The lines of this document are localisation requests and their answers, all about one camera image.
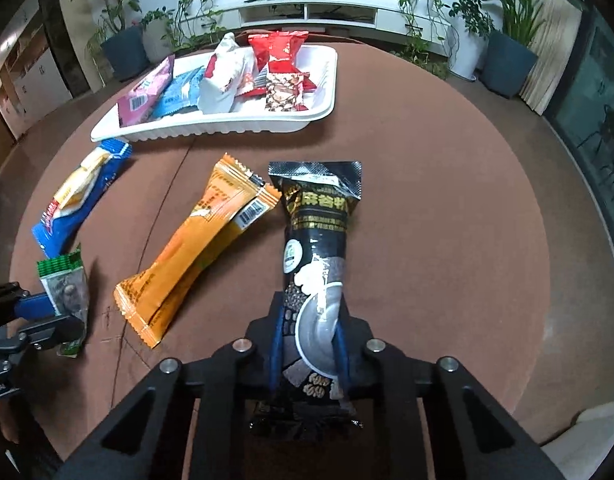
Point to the white television cabinet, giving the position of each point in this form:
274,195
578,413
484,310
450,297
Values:
389,15

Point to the broad-leaf plant in blue pot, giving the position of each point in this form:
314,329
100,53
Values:
509,62

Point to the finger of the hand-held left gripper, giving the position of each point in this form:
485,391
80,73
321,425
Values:
34,305
52,330

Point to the long black snack packet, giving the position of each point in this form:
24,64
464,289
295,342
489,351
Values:
317,220

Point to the plant in grey pot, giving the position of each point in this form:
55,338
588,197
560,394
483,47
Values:
157,42

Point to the plant in white pot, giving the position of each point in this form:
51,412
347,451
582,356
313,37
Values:
467,57

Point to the green clear snack packet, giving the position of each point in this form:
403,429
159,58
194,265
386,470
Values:
64,285

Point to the light blue snack packet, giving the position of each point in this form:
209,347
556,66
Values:
179,92

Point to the small red white snack packet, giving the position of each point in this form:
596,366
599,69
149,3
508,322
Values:
248,82

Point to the cream wall cabinet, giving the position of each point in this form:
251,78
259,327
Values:
37,75

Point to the glass door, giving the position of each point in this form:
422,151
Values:
597,125

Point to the brown checked snack packet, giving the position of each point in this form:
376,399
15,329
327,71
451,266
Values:
284,92

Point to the white plastic tray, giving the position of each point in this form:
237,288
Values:
319,72

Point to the orange barcode snack packet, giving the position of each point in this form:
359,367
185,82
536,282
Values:
254,210

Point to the blue yellow snack packet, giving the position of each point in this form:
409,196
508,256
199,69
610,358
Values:
62,220

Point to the pink snack packet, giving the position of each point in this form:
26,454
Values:
147,90

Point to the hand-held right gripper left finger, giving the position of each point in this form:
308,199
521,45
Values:
274,355

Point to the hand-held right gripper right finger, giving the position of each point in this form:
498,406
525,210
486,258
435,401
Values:
343,355

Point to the long white red snack packet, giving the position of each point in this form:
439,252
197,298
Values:
217,85

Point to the leafy plant in blue pot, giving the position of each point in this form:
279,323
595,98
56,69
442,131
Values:
124,52

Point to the beige curtain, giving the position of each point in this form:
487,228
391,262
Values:
552,60

